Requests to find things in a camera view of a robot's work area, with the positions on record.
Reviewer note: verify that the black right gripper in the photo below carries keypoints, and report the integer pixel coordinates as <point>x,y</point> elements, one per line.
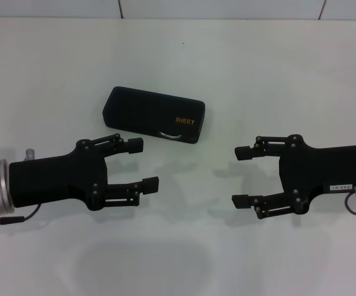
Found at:
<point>329,172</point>

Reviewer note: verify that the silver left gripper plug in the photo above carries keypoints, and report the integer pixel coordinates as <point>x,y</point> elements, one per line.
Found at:
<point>29,153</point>

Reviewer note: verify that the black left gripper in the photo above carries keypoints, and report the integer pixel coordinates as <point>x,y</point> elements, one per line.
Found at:
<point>58,179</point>

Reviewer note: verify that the black glasses case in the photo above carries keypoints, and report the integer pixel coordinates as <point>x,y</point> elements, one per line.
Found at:
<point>144,111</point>

